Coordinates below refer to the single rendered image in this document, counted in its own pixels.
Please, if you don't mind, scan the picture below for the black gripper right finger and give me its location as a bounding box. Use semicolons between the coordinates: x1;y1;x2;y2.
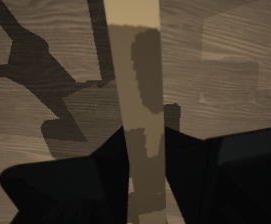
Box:
164;126;271;224

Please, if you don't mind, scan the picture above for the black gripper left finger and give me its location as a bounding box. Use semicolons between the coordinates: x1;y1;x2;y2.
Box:
0;125;130;224

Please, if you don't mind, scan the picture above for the long tan wooden rail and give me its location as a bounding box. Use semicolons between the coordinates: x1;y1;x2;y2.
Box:
104;0;167;224

